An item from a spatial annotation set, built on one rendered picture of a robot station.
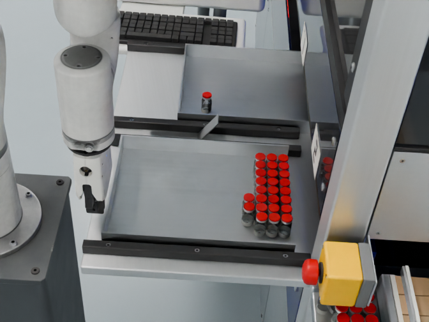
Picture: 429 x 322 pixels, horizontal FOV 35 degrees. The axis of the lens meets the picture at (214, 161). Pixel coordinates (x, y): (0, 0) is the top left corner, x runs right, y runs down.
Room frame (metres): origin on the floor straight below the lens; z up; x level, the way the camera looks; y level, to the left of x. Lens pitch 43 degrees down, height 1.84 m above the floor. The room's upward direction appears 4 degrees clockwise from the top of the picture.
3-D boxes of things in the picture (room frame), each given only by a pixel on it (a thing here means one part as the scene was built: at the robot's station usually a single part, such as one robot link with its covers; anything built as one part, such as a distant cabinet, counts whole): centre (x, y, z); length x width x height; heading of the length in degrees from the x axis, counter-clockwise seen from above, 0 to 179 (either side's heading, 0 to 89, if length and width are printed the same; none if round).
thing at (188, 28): (1.58, 0.17, 0.82); 0.40 x 0.14 x 0.02; 89
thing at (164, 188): (0.91, 0.02, 0.90); 0.34 x 0.26 x 0.04; 91
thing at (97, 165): (0.83, 0.21, 1.03); 0.10 x 0.08 x 0.11; 1
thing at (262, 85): (1.25, -0.08, 0.90); 0.34 x 0.26 x 0.04; 91
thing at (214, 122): (1.08, 0.07, 0.91); 0.14 x 0.03 x 0.06; 92
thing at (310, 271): (0.66, -0.17, 0.99); 0.04 x 0.04 x 0.04; 1
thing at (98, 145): (0.83, 0.21, 1.09); 0.09 x 0.08 x 0.03; 1
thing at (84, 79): (0.84, 0.21, 1.18); 0.09 x 0.08 x 0.13; 2
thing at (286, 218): (0.91, -0.14, 0.90); 0.18 x 0.02 x 0.05; 1
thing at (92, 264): (1.08, -0.02, 0.87); 0.70 x 0.48 x 0.02; 1
